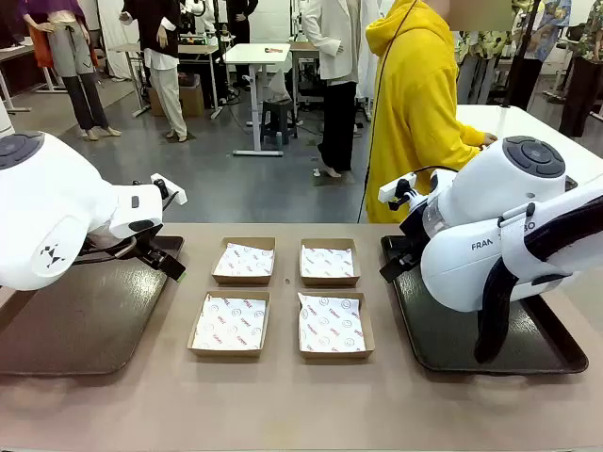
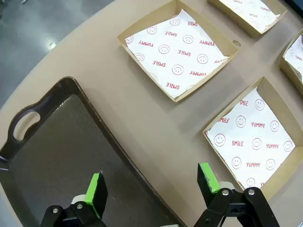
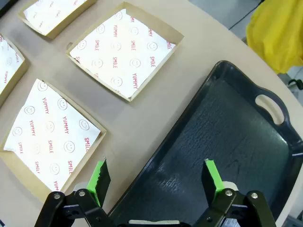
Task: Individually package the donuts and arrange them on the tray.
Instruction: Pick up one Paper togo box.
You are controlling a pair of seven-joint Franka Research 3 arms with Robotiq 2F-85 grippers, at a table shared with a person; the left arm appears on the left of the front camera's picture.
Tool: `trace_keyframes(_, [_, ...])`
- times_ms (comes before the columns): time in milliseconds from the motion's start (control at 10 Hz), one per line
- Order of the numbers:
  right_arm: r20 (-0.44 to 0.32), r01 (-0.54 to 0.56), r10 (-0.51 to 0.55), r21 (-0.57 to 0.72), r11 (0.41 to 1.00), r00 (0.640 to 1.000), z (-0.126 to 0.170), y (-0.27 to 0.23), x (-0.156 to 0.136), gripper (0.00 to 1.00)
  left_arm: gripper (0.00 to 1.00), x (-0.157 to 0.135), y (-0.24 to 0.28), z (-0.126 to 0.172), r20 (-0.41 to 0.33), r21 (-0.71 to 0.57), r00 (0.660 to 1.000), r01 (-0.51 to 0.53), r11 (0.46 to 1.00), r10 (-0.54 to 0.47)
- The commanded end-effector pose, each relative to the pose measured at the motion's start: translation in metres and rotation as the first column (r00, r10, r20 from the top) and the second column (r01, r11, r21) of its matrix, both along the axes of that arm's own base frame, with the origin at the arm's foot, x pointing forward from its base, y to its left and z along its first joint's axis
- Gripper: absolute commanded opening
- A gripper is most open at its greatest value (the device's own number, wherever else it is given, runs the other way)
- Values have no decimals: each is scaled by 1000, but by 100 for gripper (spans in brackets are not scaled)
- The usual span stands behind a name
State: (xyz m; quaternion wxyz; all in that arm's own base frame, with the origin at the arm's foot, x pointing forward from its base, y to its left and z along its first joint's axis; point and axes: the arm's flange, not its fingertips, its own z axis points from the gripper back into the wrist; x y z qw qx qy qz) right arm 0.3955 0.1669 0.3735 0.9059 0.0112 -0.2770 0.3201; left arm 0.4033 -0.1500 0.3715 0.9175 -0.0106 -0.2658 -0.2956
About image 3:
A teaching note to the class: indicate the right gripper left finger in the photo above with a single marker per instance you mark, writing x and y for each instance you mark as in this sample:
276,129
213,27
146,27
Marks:
94,179

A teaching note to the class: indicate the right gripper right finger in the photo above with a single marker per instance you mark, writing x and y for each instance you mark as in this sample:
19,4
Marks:
214,179

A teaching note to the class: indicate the white smiley print paper liner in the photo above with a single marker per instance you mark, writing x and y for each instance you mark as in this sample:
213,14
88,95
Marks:
118,54
7,63
52,14
47,132

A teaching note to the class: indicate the brown cardboard food box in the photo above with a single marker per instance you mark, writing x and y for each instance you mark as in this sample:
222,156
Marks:
24,67
21,175
156,26
53,35

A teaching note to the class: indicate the black office chair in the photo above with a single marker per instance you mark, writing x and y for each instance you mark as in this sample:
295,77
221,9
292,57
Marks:
297,84

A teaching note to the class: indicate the person in yellow hoodie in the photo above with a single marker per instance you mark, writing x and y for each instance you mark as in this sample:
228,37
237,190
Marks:
279,30

